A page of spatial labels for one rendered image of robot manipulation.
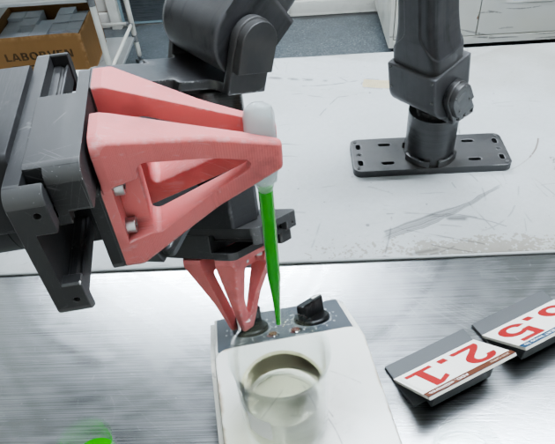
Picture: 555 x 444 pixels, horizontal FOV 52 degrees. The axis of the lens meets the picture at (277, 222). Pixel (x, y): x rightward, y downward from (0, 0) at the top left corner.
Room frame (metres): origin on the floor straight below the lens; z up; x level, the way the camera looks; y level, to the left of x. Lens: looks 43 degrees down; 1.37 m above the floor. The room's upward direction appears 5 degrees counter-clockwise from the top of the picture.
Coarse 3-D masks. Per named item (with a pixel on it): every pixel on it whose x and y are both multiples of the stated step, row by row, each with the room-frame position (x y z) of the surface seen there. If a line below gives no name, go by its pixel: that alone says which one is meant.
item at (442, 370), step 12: (468, 348) 0.29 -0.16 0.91; (480, 348) 0.29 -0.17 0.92; (492, 348) 0.28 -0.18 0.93; (444, 360) 0.28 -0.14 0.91; (456, 360) 0.28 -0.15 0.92; (468, 360) 0.27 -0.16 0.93; (480, 360) 0.27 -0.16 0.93; (420, 372) 0.27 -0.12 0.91; (432, 372) 0.27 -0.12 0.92; (444, 372) 0.26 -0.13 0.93; (456, 372) 0.26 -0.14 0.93; (420, 384) 0.25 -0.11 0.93; (432, 384) 0.25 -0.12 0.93
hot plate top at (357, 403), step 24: (336, 336) 0.27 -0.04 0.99; (360, 336) 0.26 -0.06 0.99; (216, 360) 0.25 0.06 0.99; (336, 360) 0.24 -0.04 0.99; (360, 360) 0.24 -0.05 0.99; (336, 384) 0.22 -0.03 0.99; (360, 384) 0.22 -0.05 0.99; (336, 408) 0.20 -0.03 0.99; (360, 408) 0.20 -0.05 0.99; (384, 408) 0.20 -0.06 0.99; (240, 432) 0.19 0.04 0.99; (336, 432) 0.19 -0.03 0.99; (360, 432) 0.18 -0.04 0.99; (384, 432) 0.18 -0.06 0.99
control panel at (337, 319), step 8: (328, 304) 0.34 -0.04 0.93; (336, 304) 0.34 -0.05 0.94; (296, 312) 0.33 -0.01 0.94; (336, 312) 0.32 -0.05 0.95; (224, 320) 0.33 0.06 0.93; (328, 320) 0.31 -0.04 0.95; (336, 320) 0.31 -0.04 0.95; (344, 320) 0.30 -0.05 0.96; (224, 328) 0.32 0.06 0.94; (328, 328) 0.29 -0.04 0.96; (336, 328) 0.29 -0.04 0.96; (224, 336) 0.30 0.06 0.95; (232, 336) 0.30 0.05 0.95; (224, 344) 0.29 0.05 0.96
